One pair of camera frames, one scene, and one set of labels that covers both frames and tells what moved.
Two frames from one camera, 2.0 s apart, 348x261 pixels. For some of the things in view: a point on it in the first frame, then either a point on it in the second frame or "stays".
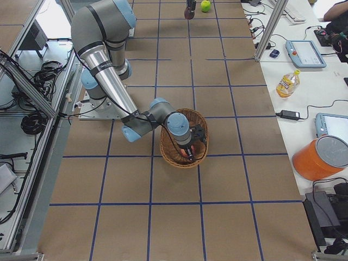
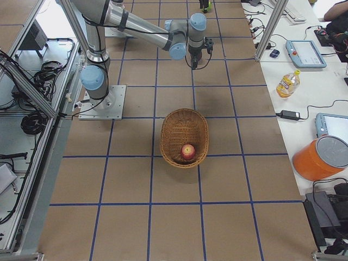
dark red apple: [189, 13] to [199, 56]
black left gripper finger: [191, 4] to [204, 3]
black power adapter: [290, 115] stays
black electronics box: [325, 37] stays
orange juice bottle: [288, 84] stays
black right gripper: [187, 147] to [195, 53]
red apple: [184, 153] stays
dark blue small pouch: [274, 53] stays
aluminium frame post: [278, 8] stays
